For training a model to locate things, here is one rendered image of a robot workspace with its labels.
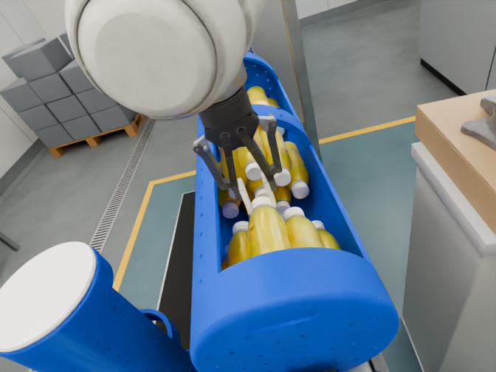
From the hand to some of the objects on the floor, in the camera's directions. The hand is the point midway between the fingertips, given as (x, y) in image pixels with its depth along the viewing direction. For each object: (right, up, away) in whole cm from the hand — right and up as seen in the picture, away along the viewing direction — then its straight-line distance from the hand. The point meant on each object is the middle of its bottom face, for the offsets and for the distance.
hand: (257, 194), depth 54 cm
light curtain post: (+51, +4, +165) cm, 173 cm away
